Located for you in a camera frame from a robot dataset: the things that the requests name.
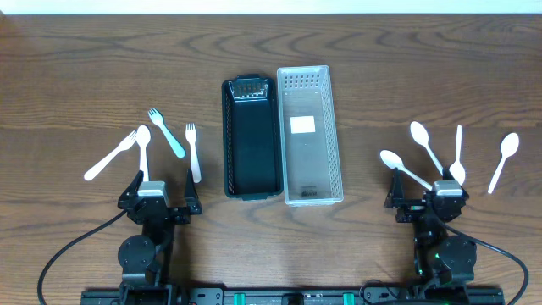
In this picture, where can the white spoon bowl down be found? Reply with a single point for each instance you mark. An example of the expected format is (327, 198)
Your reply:
(456, 169)

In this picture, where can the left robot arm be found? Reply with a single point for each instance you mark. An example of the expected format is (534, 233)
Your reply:
(145, 258)

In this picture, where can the black mounting rail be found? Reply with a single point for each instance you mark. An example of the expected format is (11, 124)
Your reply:
(365, 295)

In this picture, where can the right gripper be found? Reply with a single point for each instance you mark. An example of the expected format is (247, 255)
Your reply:
(412, 210)

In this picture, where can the white spoon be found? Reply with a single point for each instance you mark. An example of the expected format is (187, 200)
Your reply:
(143, 137)
(393, 161)
(509, 146)
(421, 137)

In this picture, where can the mint green plastic fork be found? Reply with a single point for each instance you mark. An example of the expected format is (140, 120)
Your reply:
(157, 118)

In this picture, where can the white label in basket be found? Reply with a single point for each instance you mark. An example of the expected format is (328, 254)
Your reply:
(302, 124)

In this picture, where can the dark green plastic basket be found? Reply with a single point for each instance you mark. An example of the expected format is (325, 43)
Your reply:
(252, 151)

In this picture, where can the white fork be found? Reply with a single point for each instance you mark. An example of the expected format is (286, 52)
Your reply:
(191, 136)
(124, 145)

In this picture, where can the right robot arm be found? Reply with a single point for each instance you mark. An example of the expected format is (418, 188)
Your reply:
(443, 263)

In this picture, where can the clear white plastic basket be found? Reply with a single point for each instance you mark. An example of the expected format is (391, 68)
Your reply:
(311, 161)

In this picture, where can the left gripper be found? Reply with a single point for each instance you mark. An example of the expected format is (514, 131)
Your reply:
(170, 210)

